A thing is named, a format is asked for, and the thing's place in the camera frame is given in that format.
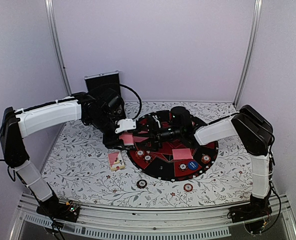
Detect playing card box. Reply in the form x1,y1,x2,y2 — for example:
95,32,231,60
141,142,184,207
108,151,125,172

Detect floral white table cloth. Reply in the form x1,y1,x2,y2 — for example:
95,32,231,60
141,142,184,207
37,100,271,209

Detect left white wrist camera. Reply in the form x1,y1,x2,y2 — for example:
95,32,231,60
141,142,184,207
115,118,136,134

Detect front aluminium rail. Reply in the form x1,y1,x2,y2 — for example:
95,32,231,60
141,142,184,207
9,194,296,240

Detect round red black poker mat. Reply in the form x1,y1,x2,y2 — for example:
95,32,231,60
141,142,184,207
127,115,219,182

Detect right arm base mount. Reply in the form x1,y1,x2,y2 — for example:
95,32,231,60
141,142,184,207
227,203,272,235

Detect red playing card deck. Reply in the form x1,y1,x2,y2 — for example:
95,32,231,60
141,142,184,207
119,132,134,146

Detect orange chip stack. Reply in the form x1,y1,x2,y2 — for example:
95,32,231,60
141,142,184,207
183,183,193,192

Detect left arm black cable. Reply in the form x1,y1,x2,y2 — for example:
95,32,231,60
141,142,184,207
87,83,142,120

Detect orange chips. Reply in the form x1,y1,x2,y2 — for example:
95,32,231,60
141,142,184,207
201,154,211,164
135,150,145,158

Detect single red dealt card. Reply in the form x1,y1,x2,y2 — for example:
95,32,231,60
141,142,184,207
133,136,148,143

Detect blue small blind button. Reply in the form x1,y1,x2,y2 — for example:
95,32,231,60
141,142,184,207
187,160,199,171

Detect aluminium poker case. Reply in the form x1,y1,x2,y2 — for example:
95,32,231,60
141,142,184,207
84,70,126,118

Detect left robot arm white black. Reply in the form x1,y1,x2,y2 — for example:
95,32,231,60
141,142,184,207
0,88,124,217

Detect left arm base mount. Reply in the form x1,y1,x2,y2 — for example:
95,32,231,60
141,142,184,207
36,199,80,223

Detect aluminium frame post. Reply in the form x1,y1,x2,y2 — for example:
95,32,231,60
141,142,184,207
233,0,263,108
44,0,72,95

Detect dark red chip stack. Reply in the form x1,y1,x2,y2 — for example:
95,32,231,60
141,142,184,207
136,179,147,189

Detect dark chips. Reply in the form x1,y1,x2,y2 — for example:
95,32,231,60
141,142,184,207
144,155,152,163
179,163,187,171

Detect right aluminium frame post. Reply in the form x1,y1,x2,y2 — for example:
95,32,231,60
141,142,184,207
233,0,263,108

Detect left aluminium frame post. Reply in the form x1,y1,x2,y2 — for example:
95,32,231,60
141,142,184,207
44,0,72,95

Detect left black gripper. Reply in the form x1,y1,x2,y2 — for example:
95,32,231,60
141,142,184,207
89,112,126,151

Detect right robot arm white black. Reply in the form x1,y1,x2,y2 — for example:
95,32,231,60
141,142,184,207
133,105,275,221

